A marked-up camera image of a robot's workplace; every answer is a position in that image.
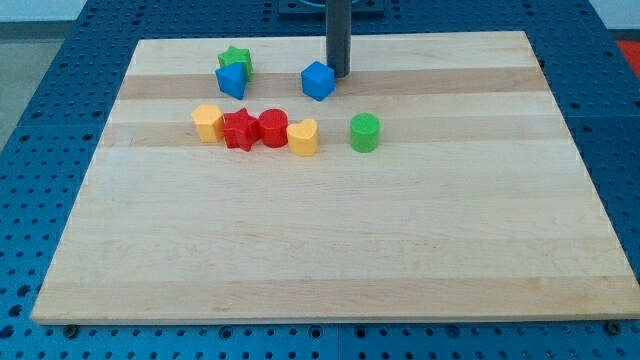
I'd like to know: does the blue cube block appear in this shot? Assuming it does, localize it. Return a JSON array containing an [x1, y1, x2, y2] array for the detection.
[[301, 61, 335, 101]]

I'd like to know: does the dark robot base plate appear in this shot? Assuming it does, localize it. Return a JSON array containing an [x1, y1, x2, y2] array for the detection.
[[275, 0, 386, 19]]

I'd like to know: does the green star block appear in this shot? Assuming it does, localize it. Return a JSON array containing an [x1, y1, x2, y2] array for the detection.
[[217, 45, 253, 81]]

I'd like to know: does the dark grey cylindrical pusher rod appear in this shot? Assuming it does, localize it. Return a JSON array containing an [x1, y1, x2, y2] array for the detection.
[[325, 0, 351, 78]]

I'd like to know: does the wooden board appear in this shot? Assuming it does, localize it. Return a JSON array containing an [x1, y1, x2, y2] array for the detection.
[[31, 31, 639, 325]]

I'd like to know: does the red cylinder block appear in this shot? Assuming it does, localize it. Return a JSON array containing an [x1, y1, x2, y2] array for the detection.
[[258, 109, 289, 148]]

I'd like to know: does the red star block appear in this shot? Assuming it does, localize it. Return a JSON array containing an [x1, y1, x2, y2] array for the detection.
[[224, 108, 261, 152]]

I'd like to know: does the blue triangular prism block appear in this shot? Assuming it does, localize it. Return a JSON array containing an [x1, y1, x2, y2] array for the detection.
[[215, 62, 247, 100]]

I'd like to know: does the yellow hexagon block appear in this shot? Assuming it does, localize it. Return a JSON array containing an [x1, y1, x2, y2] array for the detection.
[[191, 104, 224, 143]]

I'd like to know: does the yellow heart block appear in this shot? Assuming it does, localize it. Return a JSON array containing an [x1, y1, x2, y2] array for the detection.
[[286, 118, 319, 157]]

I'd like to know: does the green cylinder block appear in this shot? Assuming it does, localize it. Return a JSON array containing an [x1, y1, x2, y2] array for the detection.
[[350, 113, 381, 153]]

